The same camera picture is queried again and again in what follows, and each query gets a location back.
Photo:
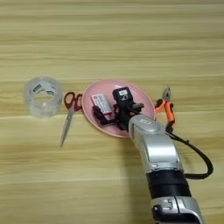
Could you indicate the small pink white box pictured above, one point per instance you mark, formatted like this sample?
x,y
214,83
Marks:
x,y
101,102

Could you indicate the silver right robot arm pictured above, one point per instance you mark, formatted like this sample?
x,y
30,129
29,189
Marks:
x,y
159,151

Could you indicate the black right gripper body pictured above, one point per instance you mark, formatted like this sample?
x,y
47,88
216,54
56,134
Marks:
x,y
124,115

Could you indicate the black box with white label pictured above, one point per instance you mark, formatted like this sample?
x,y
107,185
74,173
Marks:
x,y
122,94

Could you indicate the clear tape roll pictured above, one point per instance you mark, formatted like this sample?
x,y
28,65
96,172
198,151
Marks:
x,y
43,108

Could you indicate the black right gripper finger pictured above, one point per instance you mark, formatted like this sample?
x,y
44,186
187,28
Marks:
x,y
138,106
100,115

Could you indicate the orange black pliers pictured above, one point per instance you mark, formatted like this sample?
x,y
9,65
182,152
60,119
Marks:
x,y
169,112

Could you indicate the pink round plate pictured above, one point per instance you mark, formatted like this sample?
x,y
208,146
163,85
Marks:
x,y
140,96

